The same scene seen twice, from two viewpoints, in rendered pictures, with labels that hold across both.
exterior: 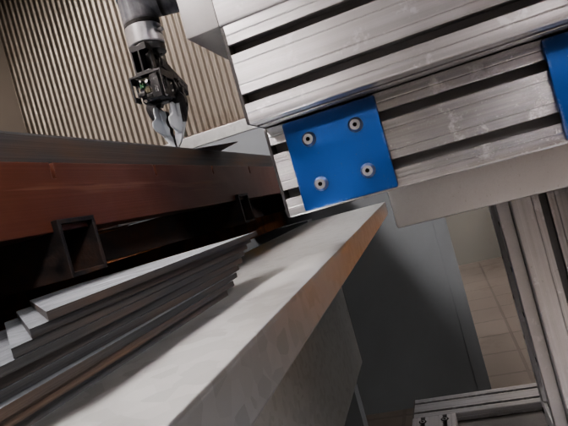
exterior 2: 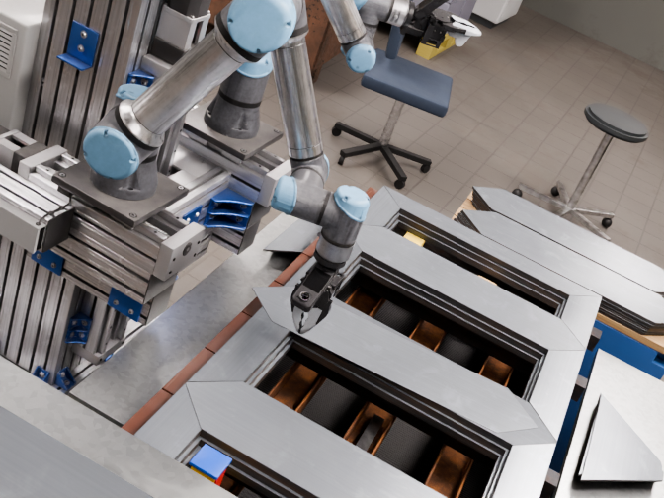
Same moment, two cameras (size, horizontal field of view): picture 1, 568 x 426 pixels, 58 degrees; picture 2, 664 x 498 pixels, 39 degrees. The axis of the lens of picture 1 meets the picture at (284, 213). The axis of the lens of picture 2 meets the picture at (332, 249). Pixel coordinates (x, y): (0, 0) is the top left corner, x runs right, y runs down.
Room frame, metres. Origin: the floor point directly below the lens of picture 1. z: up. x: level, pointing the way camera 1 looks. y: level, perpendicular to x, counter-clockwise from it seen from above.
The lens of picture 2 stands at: (2.80, 0.08, 2.15)
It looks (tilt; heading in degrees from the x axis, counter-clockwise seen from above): 30 degrees down; 177
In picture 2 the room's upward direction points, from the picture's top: 22 degrees clockwise
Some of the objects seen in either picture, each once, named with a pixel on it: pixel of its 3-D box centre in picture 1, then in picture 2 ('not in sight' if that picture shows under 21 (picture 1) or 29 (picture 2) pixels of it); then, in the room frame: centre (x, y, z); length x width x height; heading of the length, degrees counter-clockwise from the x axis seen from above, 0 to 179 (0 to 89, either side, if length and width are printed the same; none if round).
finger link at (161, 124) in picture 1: (161, 128); (314, 316); (1.08, 0.20, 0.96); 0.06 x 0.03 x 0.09; 166
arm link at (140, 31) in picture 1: (146, 38); (333, 245); (1.08, 0.18, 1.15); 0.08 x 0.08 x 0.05
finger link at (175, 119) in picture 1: (174, 123); (302, 310); (1.07, 0.17, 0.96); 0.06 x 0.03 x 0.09; 166
